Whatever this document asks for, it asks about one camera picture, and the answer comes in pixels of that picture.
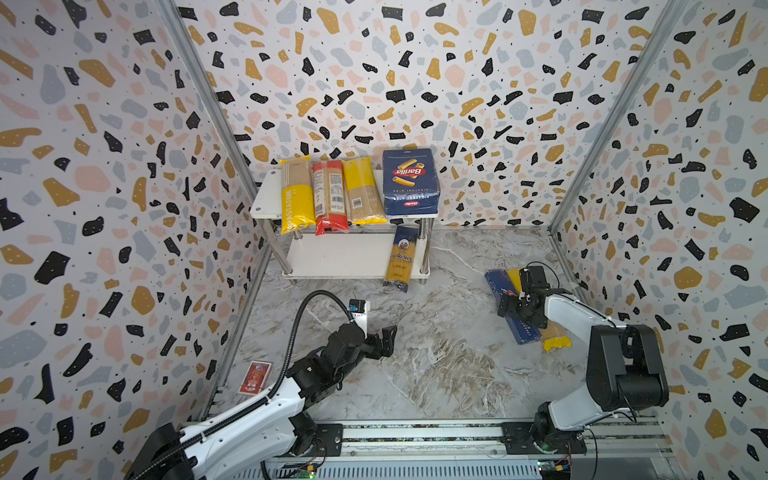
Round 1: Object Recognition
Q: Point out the blue Barilla pasta box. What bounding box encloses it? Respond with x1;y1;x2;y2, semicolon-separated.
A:
382;149;441;217

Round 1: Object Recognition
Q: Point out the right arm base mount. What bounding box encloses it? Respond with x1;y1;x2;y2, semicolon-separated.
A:
501;413;587;455

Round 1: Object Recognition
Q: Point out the blue-top clear spaghetti bag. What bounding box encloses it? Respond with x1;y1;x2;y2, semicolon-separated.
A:
383;225;419;292

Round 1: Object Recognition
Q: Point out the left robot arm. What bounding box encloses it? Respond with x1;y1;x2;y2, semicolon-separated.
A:
126;290;397;479

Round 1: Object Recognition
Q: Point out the red spaghetti bag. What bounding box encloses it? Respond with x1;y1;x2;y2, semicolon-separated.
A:
312;160;348;236

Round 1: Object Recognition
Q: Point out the yellow Pastatime spaghetti bag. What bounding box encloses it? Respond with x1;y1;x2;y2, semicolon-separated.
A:
281;156;315;235

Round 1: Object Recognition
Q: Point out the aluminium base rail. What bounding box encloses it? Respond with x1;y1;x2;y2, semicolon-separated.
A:
163;418;685;480

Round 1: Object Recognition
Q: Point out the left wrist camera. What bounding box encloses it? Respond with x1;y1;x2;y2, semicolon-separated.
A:
348;299;369;335

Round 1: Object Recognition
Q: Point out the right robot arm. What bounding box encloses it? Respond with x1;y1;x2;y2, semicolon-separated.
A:
497;264;670;453

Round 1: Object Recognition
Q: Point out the red card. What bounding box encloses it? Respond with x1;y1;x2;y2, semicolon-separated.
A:
238;361;272;395

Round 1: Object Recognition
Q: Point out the blue Barilla spaghetti box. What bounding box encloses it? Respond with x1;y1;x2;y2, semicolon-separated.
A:
484;269;541;345

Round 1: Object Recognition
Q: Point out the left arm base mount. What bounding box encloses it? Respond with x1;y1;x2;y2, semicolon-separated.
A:
257;412;344;459

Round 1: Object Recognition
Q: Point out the yellow-top spaghetti bag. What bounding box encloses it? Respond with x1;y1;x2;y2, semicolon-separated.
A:
342;157;387;225

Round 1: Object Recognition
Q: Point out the white two-tier shelf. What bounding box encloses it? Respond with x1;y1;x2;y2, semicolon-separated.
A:
249;167;440;286

